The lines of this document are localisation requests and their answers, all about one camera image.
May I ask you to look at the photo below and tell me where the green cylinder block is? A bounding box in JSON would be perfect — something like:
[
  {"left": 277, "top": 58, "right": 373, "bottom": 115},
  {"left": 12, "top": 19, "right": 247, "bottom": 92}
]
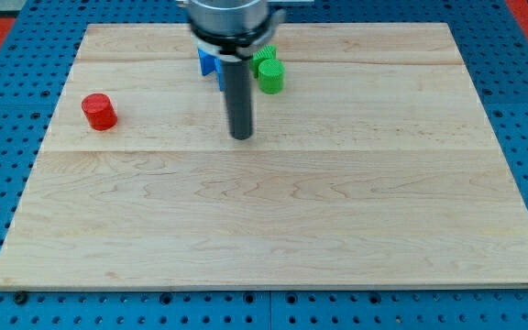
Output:
[
  {"left": 258, "top": 59, "right": 285, "bottom": 94},
  {"left": 249, "top": 44, "right": 277, "bottom": 78}
]

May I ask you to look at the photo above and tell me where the red cylinder block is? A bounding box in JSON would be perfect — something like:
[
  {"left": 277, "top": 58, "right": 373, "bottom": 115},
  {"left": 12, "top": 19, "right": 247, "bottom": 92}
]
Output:
[{"left": 81, "top": 93, "right": 117, "bottom": 131}]

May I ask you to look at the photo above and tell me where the light wooden board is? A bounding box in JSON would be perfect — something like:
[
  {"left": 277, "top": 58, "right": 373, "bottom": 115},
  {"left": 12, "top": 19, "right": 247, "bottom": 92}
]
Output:
[{"left": 0, "top": 23, "right": 528, "bottom": 292}]

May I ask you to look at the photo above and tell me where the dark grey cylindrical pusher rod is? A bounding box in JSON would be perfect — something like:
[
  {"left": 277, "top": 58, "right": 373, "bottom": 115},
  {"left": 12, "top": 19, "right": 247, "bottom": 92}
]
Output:
[{"left": 221, "top": 60, "right": 253, "bottom": 140}]

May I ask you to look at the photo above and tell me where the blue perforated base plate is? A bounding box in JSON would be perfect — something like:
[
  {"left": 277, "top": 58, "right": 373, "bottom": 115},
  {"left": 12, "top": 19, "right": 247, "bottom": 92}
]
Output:
[{"left": 0, "top": 1, "right": 528, "bottom": 329}]

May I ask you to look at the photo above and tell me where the front green cylinder block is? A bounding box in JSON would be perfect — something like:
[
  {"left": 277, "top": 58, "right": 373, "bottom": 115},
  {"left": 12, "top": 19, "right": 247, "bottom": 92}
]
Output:
[{"left": 258, "top": 59, "right": 285, "bottom": 94}]

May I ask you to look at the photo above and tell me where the blue triangle block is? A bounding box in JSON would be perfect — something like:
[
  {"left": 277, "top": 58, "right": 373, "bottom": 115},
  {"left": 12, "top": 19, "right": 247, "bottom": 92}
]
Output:
[{"left": 197, "top": 49, "right": 225, "bottom": 92}]

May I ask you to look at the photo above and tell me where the rear green cylinder block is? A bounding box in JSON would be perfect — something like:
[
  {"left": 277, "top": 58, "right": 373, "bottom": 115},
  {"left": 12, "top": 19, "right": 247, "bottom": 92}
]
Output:
[{"left": 249, "top": 44, "right": 277, "bottom": 78}]

